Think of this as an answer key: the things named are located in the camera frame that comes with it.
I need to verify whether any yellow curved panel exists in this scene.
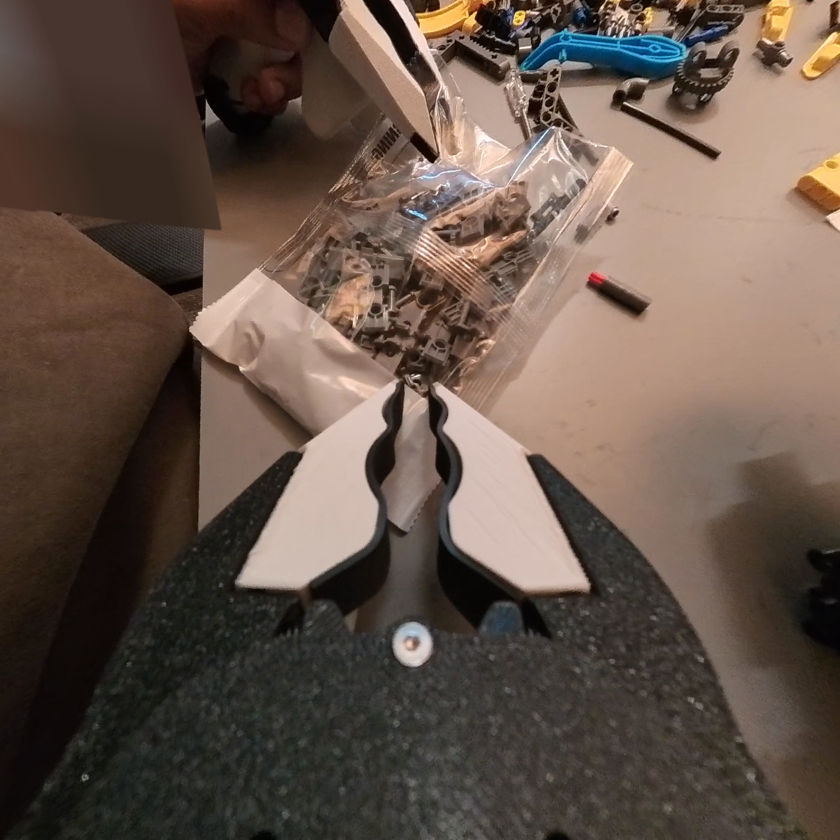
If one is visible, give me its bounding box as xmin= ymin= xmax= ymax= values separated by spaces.
xmin=416 ymin=0 xmax=483 ymax=37

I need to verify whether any red-tipped black pin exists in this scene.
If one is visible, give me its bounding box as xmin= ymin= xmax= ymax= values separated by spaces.
xmin=587 ymin=271 xmax=652 ymax=312

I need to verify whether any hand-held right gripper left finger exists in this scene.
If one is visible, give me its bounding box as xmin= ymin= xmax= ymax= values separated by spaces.
xmin=235 ymin=382 xmax=403 ymax=616

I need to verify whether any dark grey gear ring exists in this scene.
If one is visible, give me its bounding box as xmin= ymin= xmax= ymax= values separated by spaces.
xmin=669 ymin=41 xmax=739 ymax=109

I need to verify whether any blue brick separator tool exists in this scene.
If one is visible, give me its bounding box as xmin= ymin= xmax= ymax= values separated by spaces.
xmin=518 ymin=26 xmax=697 ymax=74

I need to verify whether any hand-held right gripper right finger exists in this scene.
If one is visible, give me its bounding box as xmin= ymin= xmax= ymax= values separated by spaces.
xmin=428 ymin=382 xmax=593 ymax=626

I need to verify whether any person's left hand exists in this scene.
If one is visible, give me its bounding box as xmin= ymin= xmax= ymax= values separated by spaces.
xmin=174 ymin=0 xmax=309 ymax=129

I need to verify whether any yellow slanted brick piece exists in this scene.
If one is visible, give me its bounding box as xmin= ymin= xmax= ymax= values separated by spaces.
xmin=802 ymin=29 xmax=840 ymax=81

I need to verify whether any yellow rectangular panel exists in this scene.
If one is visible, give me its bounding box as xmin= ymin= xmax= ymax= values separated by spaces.
xmin=796 ymin=152 xmax=840 ymax=211

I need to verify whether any pile of small brick parts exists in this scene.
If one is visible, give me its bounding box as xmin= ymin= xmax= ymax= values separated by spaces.
xmin=420 ymin=0 xmax=798 ymax=73

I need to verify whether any long black axle rod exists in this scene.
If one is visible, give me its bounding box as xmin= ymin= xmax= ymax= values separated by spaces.
xmin=623 ymin=98 xmax=721 ymax=160

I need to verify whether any clear-handled small screwdriver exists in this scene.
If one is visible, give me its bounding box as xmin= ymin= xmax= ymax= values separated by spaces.
xmin=505 ymin=66 xmax=534 ymax=140

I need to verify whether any dark grey angled beam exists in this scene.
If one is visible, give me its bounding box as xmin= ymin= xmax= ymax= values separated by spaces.
xmin=521 ymin=66 xmax=581 ymax=135

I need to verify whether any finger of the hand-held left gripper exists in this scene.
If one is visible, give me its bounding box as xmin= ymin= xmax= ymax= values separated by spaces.
xmin=301 ymin=0 xmax=442 ymax=158
xmin=394 ymin=0 xmax=448 ymax=106

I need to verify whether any clear bag of grey parts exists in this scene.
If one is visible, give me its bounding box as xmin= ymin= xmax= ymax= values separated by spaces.
xmin=189 ymin=125 xmax=634 ymax=531

